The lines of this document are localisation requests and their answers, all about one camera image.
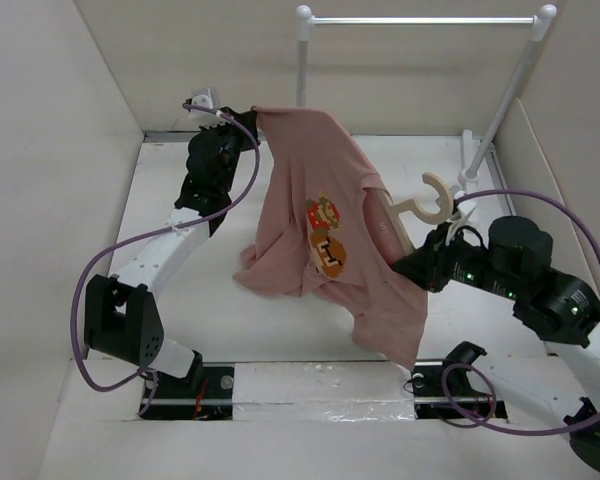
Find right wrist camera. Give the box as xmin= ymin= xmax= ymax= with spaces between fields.
xmin=445 ymin=190 xmax=476 ymax=246

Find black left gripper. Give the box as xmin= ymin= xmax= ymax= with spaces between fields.
xmin=197 ymin=108 xmax=258 ymax=193

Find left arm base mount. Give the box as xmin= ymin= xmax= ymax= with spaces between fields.
xmin=138 ymin=353 xmax=235 ymax=421

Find pink t-shirt with pixel print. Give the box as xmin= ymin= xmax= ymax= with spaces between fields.
xmin=234 ymin=106 xmax=428 ymax=370

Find white clothes rack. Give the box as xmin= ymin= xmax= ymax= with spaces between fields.
xmin=295 ymin=4 xmax=558 ymax=191

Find wooden clothes hanger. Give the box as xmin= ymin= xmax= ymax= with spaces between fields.
xmin=377 ymin=172 xmax=455 ymax=261

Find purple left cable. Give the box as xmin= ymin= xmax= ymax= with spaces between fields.
xmin=68 ymin=99 xmax=262 ymax=417

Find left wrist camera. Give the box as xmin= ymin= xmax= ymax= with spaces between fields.
xmin=183 ymin=87 xmax=220 ymax=121

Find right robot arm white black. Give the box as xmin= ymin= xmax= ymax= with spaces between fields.
xmin=392 ymin=216 xmax=600 ymax=473

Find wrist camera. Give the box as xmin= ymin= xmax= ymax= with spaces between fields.
xmin=183 ymin=87 xmax=220 ymax=121
xmin=445 ymin=190 xmax=476 ymax=246

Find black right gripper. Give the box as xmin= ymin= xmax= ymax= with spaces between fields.
xmin=390 ymin=219 xmax=524 ymax=300

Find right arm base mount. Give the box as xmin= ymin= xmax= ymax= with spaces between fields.
xmin=403 ymin=341 xmax=508 ymax=421

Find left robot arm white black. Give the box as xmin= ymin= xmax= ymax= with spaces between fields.
xmin=72 ymin=107 xmax=260 ymax=397

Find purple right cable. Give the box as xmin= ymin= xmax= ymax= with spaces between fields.
xmin=440 ymin=188 xmax=600 ymax=436

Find purple cable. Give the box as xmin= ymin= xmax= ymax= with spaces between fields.
xmin=440 ymin=188 xmax=600 ymax=436
xmin=68 ymin=99 xmax=262 ymax=417

